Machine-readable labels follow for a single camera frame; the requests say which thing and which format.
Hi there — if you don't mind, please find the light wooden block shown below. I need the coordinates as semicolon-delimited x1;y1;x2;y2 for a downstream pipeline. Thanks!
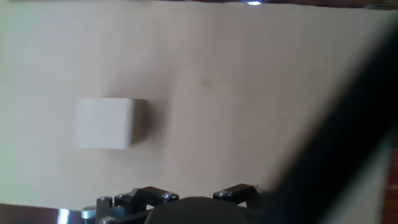
75;96;150;151

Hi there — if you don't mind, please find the black camera cable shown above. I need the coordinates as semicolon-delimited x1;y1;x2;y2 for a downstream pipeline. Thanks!
264;24;398;224

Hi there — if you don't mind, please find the brown cardboard sheet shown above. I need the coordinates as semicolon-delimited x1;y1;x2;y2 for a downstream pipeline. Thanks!
0;0;398;213

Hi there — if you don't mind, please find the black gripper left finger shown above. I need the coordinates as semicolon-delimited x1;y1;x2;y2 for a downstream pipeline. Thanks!
80;185;180;224

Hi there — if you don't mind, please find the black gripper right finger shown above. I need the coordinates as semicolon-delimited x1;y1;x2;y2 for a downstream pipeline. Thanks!
212;183;273;210

